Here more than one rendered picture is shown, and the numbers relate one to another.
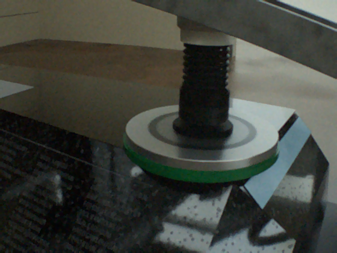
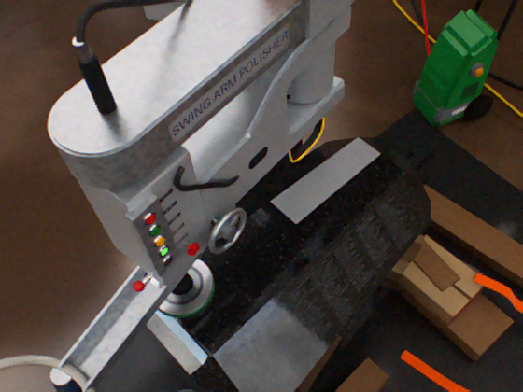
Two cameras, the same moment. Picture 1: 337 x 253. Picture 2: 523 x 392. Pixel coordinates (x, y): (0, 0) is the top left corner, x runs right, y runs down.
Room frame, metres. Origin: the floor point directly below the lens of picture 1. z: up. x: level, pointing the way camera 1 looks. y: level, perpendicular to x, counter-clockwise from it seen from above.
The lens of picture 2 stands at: (1.15, -0.72, 2.55)
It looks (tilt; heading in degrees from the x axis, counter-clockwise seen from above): 59 degrees down; 111
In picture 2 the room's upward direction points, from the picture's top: 4 degrees counter-clockwise
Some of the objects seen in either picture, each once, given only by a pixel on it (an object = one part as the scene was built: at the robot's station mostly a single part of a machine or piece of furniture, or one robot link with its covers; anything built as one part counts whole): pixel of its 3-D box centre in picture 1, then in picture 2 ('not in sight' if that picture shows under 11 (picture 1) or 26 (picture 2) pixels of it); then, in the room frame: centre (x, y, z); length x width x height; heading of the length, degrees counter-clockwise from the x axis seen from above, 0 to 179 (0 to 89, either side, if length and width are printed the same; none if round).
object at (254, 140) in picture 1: (202, 132); (181, 285); (0.53, -0.04, 0.82); 0.21 x 0.21 x 0.01
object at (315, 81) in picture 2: not in sight; (303, 60); (0.77, 0.57, 1.32); 0.19 x 0.19 x 0.20
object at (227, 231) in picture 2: not in sight; (219, 224); (0.68, 0.03, 1.18); 0.15 x 0.10 x 0.15; 68
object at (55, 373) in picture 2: not in sight; (66, 377); (-0.05, -0.31, 0.08); 0.10 x 0.10 x 0.13
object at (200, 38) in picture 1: (207, 28); not in sight; (0.53, -0.04, 0.97); 0.07 x 0.07 x 0.04
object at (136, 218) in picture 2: not in sight; (155, 237); (0.60, -0.15, 1.35); 0.08 x 0.03 x 0.28; 68
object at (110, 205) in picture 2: not in sight; (170, 187); (0.56, 0.03, 1.30); 0.36 x 0.22 x 0.45; 68
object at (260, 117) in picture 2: not in sight; (250, 123); (0.68, 0.32, 1.28); 0.74 x 0.23 x 0.49; 68
